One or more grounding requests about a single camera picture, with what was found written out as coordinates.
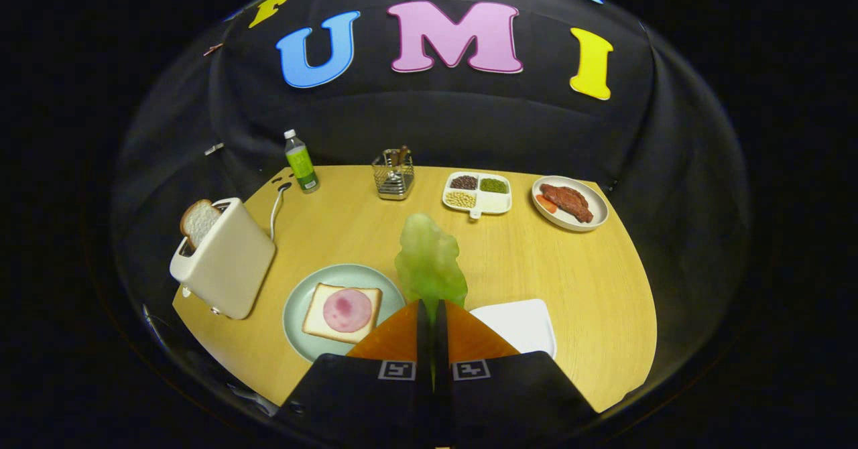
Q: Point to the orange red vegetable slice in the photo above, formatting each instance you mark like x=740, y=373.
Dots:
x=546, y=204

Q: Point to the pink ham slice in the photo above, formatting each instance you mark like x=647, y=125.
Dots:
x=347, y=309

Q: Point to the red steak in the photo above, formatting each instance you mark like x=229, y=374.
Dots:
x=568, y=200

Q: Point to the pile of yellow beans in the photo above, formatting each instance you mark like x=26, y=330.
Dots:
x=460, y=199

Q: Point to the orange clip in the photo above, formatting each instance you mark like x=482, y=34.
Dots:
x=213, y=49

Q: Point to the square white bread slice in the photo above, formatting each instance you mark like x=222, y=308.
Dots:
x=315, y=322

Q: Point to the square white plate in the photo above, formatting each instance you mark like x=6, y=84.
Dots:
x=523, y=325

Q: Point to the pale green round plate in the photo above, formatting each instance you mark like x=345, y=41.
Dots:
x=301, y=301

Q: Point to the round white plate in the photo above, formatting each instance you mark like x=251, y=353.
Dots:
x=596, y=208

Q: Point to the green lettuce leaf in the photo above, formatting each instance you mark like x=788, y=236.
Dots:
x=429, y=261

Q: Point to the pile of green beans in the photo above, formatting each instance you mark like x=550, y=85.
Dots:
x=493, y=185

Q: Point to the pile of brown beans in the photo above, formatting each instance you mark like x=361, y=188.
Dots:
x=464, y=182

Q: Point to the brown stick in holder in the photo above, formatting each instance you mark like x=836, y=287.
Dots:
x=403, y=154

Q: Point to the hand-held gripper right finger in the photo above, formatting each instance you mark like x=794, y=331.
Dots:
x=441, y=348

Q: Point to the white toaster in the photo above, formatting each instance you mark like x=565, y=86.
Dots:
x=228, y=268

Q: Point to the white divided dish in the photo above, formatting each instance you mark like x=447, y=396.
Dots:
x=495, y=202

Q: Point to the green label drink bottle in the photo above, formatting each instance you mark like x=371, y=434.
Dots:
x=301, y=164

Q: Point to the silver clip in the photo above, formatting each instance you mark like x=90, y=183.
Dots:
x=214, y=148

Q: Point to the black backdrop cloth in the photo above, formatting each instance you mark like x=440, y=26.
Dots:
x=469, y=120

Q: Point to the brown crust bread slice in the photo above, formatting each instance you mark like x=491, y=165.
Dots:
x=198, y=221

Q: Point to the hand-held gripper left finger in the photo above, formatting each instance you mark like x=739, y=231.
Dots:
x=423, y=342

